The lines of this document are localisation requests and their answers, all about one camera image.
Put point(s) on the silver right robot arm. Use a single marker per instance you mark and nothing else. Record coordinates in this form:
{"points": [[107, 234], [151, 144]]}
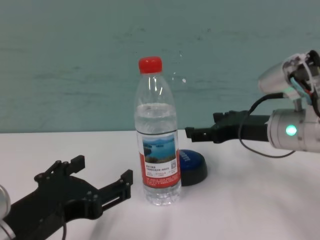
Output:
{"points": [[305, 140]]}

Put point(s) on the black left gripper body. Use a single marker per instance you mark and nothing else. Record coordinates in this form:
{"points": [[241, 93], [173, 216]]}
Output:
{"points": [[55, 200]]}

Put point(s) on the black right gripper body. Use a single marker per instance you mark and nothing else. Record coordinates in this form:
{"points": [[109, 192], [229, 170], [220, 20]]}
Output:
{"points": [[227, 130]]}

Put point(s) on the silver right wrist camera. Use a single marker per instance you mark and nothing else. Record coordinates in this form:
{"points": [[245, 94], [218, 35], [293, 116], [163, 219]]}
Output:
{"points": [[272, 77]]}

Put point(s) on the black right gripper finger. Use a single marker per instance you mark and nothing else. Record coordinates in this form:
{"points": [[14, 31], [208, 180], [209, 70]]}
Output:
{"points": [[200, 135], [220, 116]]}

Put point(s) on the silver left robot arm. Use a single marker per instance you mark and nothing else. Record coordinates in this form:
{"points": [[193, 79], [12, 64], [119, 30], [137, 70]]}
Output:
{"points": [[3, 200]]}

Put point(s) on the clear red-capped water bottle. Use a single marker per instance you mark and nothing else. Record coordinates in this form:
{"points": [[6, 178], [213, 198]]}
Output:
{"points": [[156, 120]]}

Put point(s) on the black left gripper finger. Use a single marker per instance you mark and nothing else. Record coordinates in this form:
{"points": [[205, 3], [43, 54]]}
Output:
{"points": [[77, 163], [117, 192]]}

